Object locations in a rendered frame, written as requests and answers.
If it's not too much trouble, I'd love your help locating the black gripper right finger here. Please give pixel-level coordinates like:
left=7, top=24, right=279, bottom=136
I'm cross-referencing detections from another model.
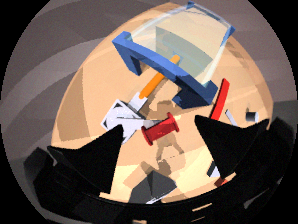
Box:
left=194, top=115, right=270, bottom=180

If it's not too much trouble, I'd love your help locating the grey cylinder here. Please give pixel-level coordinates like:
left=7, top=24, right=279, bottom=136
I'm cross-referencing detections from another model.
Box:
left=245, top=112, right=258, bottom=123

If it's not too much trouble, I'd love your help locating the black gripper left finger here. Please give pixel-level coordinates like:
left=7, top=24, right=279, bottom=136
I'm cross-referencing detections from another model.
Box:
left=47, top=124, right=124, bottom=194

